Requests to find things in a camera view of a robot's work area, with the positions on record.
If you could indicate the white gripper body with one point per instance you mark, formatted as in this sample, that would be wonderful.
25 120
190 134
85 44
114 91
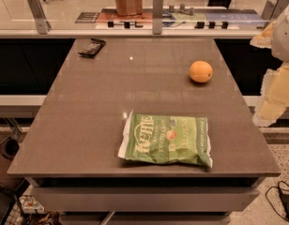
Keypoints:
284 37

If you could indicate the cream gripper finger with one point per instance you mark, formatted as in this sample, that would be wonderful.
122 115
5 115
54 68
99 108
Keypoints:
274 97
264 39

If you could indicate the green jalapeno chip bag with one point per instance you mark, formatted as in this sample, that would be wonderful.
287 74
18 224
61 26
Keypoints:
166 139

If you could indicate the dark rxbar chocolate bar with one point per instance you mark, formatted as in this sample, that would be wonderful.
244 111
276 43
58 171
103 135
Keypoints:
93 48

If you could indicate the orange fruit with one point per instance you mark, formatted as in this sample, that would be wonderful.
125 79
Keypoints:
201 71

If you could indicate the grey drawer front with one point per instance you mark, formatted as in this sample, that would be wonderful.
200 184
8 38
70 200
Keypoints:
145 199

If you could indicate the black round bin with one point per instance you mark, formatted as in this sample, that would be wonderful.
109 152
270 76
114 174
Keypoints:
9 148

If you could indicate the right metal glass bracket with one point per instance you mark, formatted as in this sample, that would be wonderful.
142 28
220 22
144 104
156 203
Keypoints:
273 9

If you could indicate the metal glass bracket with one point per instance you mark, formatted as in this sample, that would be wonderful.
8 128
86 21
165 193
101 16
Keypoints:
42 25
273 9
157 17

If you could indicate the black power adapter with cable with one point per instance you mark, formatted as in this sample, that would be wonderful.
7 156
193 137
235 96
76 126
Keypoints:
283 192

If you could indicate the middle metal glass bracket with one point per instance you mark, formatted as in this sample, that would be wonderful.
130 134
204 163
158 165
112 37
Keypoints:
157 17

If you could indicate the left metal glass bracket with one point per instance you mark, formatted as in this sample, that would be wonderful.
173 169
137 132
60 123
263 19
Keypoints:
42 25

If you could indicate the wire basket with packages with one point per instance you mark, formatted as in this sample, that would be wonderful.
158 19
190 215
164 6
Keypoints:
28 211

